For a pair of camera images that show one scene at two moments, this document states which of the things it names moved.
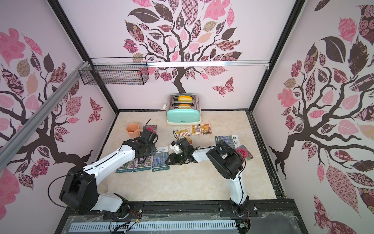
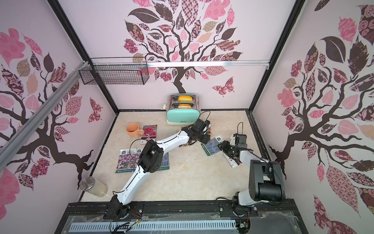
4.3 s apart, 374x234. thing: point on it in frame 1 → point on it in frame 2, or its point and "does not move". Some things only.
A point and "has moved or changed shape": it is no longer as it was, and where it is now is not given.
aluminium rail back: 216,63 does not move
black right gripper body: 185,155 → 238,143
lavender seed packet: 232,140 has moved or changed shape
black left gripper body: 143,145 → 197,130
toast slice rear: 185,99 does not move
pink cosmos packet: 127,167 does not move
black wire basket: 115,70 does not move
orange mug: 133,130 does not move
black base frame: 274,217 does not move
